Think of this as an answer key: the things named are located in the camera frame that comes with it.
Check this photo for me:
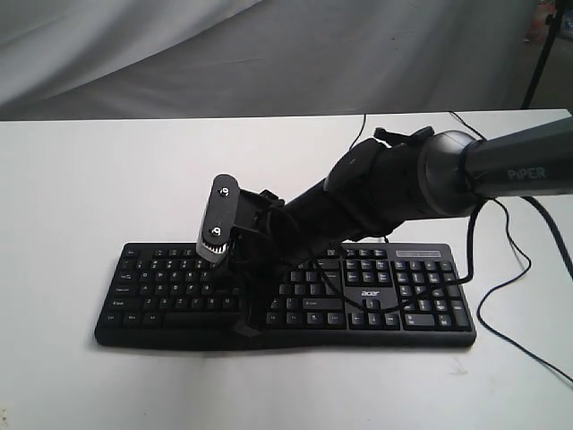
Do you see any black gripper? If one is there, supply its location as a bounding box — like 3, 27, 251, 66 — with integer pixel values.
235, 180, 358, 337

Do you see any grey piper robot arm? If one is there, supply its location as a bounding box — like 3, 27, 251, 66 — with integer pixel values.
232, 118, 572, 348

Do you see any black acer keyboard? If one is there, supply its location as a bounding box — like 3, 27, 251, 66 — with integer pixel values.
95, 243, 476, 351

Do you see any white backdrop cloth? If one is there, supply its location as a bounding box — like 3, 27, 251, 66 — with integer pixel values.
1, 1, 538, 121

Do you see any black tripod stand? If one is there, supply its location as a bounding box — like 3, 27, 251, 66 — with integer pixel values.
520, 1, 569, 109

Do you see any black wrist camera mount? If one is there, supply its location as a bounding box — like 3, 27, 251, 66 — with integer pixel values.
195, 173, 287, 265

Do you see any thin black table cable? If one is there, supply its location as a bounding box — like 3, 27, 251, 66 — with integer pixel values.
449, 110, 573, 377

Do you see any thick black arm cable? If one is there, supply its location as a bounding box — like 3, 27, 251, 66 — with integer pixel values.
308, 194, 573, 314

